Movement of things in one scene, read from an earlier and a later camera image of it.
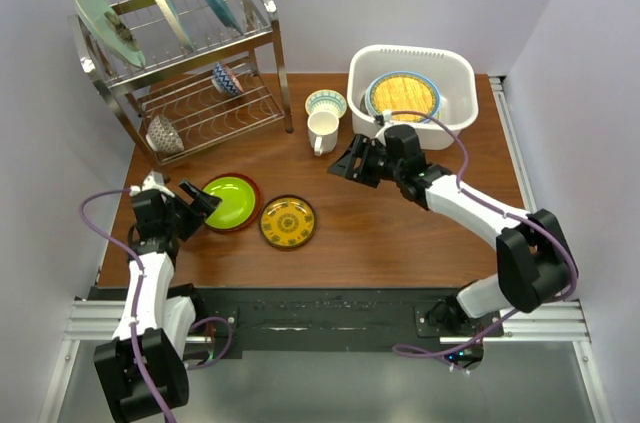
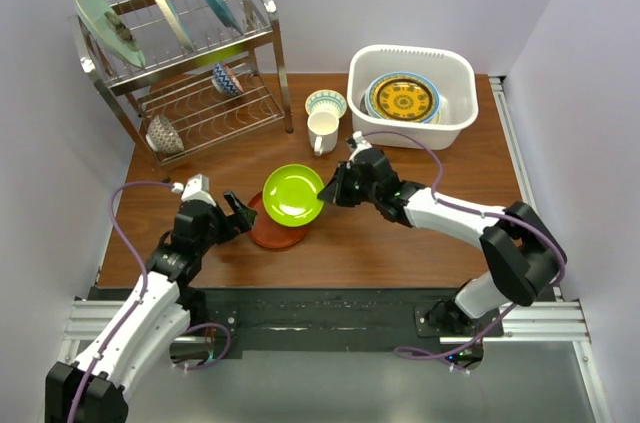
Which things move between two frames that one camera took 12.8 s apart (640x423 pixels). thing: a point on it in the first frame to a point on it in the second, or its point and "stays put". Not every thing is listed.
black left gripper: (204, 204) to (241, 223)
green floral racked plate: (111, 31) stays put
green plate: (237, 205) to (290, 195)
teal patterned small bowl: (325, 100) stays put
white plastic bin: (451, 72) stays put
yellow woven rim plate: (404, 92) stays put
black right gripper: (358, 148) to (335, 191)
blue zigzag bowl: (224, 79) stays put
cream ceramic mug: (323, 132) stays put
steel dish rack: (190, 66) stays put
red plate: (255, 191) to (270, 234)
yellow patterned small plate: (287, 221) to (404, 99)
